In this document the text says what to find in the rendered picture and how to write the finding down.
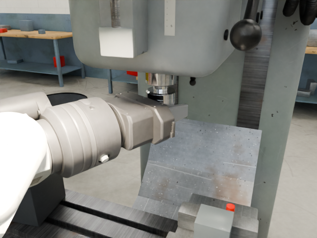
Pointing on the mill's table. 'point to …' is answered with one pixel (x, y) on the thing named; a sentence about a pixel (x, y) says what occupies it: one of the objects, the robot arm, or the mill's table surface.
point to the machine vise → (245, 232)
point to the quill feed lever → (246, 29)
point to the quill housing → (163, 36)
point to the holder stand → (40, 201)
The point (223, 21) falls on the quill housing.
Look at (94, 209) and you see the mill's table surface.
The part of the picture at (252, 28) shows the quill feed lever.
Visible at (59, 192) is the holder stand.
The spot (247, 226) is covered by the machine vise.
